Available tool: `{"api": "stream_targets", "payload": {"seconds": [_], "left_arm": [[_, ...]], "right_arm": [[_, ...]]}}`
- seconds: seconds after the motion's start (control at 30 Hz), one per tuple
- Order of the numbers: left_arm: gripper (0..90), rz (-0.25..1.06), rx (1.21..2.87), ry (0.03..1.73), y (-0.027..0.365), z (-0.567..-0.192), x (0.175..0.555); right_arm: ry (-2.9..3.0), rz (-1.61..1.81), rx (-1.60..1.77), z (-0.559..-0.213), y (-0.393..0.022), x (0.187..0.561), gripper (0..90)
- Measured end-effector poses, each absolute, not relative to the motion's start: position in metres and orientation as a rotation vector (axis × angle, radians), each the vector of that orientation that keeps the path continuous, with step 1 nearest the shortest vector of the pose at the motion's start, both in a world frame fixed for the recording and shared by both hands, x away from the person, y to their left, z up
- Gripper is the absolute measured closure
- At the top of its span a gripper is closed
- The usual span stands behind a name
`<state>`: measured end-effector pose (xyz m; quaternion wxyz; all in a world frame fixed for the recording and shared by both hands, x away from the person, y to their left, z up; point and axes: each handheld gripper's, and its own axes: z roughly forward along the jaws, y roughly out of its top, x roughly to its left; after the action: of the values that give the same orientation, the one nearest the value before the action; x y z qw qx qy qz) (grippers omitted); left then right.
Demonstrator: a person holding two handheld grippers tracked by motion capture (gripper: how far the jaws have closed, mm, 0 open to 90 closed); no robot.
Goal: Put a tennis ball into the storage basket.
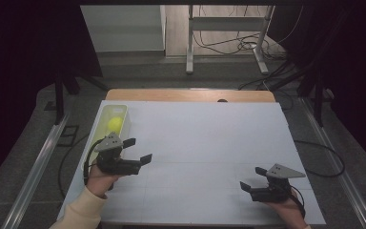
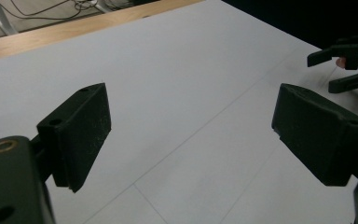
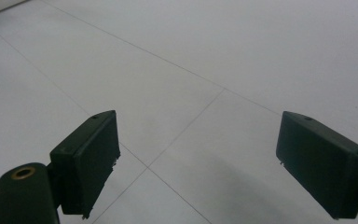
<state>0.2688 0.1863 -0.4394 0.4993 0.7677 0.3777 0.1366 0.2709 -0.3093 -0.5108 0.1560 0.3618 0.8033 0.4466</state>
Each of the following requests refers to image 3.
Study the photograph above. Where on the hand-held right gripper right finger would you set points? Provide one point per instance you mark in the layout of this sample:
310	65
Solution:
323	168

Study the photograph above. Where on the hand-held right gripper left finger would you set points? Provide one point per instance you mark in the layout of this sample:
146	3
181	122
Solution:
87	165

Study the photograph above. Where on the white table cover board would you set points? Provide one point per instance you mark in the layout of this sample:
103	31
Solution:
183	62

